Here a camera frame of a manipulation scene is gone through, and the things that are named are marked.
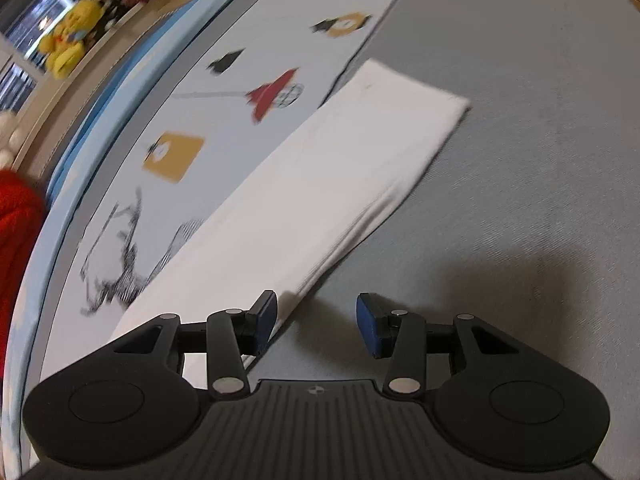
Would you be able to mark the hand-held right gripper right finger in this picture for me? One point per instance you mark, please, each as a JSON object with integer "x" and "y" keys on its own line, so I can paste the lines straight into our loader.
{"x": 367, "y": 325}

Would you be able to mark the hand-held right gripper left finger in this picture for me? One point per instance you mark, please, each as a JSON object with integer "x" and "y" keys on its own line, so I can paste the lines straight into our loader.
{"x": 264, "y": 322}

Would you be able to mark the white long-sleeve shirt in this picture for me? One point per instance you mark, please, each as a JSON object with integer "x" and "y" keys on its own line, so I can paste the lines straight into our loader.
{"x": 325, "y": 175}

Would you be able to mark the deer printed sheet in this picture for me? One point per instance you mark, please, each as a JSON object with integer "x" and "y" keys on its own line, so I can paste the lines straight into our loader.
{"x": 225, "y": 125}

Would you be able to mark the red folded blanket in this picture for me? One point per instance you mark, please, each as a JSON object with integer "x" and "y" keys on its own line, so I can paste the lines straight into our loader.
{"x": 17, "y": 220}

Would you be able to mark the light blue sheet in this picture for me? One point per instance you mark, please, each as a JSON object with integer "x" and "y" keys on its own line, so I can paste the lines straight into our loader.
{"x": 100, "y": 105}

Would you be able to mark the white plush toy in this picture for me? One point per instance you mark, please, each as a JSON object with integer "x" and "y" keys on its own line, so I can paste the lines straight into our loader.
{"x": 9, "y": 135}

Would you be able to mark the yellow plush with blue scarf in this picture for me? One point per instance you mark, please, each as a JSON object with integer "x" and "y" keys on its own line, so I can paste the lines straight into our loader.
{"x": 77, "y": 16}

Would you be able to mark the window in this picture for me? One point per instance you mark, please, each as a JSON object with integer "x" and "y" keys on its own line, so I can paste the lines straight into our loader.
{"x": 25, "y": 45}

